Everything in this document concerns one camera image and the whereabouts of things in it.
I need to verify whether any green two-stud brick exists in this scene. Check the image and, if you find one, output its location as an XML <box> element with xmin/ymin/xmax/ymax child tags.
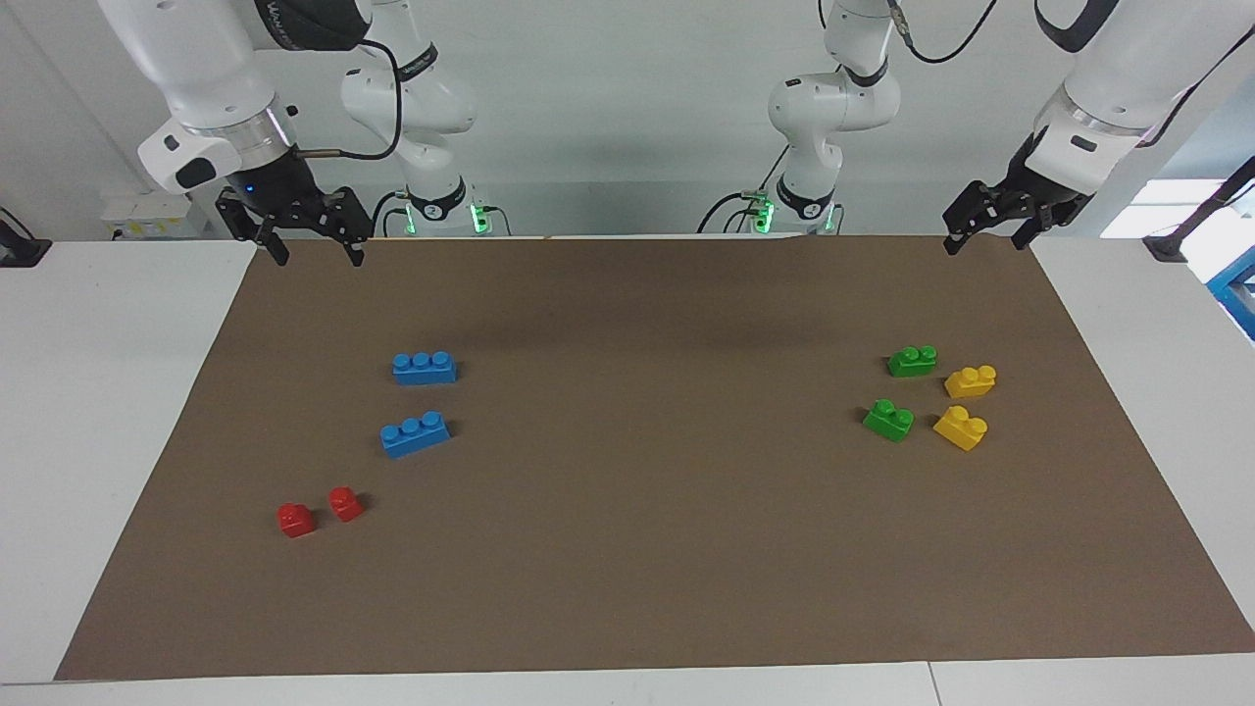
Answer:
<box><xmin>862</xmin><ymin>398</ymin><xmax>916</xmax><ymax>443</ymax></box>
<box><xmin>886</xmin><ymin>344</ymin><xmax>939</xmax><ymax>379</ymax></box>

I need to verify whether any blue three-stud brick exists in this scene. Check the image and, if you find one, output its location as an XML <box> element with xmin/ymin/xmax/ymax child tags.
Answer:
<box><xmin>391</xmin><ymin>350</ymin><xmax>459</xmax><ymax>386</ymax></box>
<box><xmin>379</xmin><ymin>410</ymin><xmax>453</xmax><ymax>460</ymax></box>

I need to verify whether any yellow two-stud brick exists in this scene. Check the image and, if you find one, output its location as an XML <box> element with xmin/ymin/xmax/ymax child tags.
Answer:
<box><xmin>931</xmin><ymin>404</ymin><xmax>989</xmax><ymax>453</ymax></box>
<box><xmin>943</xmin><ymin>364</ymin><xmax>998</xmax><ymax>400</ymax></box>

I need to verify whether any black stand with clamp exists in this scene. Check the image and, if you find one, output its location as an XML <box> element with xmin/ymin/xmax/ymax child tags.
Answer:
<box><xmin>1142</xmin><ymin>157</ymin><xmax>1255</xmax><ymax>264</ymax></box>

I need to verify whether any black table clamp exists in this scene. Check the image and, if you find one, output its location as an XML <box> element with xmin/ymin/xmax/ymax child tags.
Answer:
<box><xmin>0</xmin><ymin>208</ymin><xmax>53</xmax><ymax>268</ymax></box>

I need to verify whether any brown paper mat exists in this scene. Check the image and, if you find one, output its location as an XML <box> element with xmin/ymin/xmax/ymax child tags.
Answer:
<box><xmin>54</xmin><ymin>233</ymin><xmax>1255</xmax><ymax>682</ymax></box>

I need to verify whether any black right base cable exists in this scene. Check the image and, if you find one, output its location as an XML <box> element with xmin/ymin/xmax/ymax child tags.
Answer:
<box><xmin>370</xmin><ymin>189</ymin><xmax>408</xmax><ymax>237</ymax></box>

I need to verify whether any black base cable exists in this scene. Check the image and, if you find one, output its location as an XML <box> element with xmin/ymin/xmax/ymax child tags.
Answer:
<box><xmin>698</xmin><ymin>145</ymin><xmax>791</xmax><ymax>234</ymax></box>
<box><xmin>370</xmin><ymin>189</ymin><xmax>408</xmax><ymax>237</ymax></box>

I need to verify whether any white wall socket box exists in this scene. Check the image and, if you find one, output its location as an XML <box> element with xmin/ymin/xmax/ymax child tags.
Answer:
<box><xmin>101</xmin><ymin>191</ymin><xmax>219</xmax><ymax>240</ymax></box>

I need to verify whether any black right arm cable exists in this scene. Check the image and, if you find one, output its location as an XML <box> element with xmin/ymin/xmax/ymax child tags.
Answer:
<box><xmin>294</xmin><ymin>37</ymin><xmax>406</xmax><ymax>162</ymax></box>

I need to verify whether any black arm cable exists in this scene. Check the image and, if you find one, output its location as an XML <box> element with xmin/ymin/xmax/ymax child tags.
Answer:
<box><xmin>294</xmin><ymin>37</ymin><xmax>406</xmax><ymax>162</ymax></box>
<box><xmin>886</xmin><ymin>0</ymin><xmax>1001</xmax><ymax>66</ymax></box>

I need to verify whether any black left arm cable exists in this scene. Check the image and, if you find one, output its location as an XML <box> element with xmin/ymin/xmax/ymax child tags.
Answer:
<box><xmin>886</xmin><ymin>0</ymin><xmax>1001</xmax><ymax>66</ymax></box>

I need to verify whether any blue frame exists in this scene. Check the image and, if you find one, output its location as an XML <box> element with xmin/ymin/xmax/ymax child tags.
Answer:
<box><xmin>1206</xmin><ymin>245</ymin><xmax>1255</xmax><ymax>340</ymax></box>

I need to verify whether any black left base cable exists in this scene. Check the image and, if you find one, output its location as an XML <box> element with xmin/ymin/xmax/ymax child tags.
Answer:
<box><xmin>698</xmin><ymin>145</ymin><xmax>791</xmax><ymax>234</ymax></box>

